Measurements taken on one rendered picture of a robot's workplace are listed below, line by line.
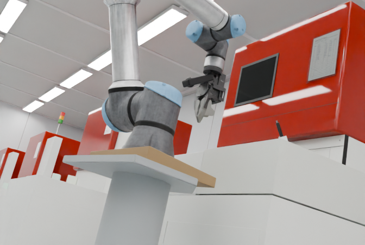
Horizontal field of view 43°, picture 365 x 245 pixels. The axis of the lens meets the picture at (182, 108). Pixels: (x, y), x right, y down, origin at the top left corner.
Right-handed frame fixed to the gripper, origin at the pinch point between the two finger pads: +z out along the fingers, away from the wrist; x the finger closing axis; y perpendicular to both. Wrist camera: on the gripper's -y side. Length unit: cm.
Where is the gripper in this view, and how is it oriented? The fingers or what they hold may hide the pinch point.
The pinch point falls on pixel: (197, 118)
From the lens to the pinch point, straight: 168.1
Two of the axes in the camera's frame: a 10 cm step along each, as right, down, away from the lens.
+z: -2.1, 9.3, -3.1
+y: 8.3, 3.3, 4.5
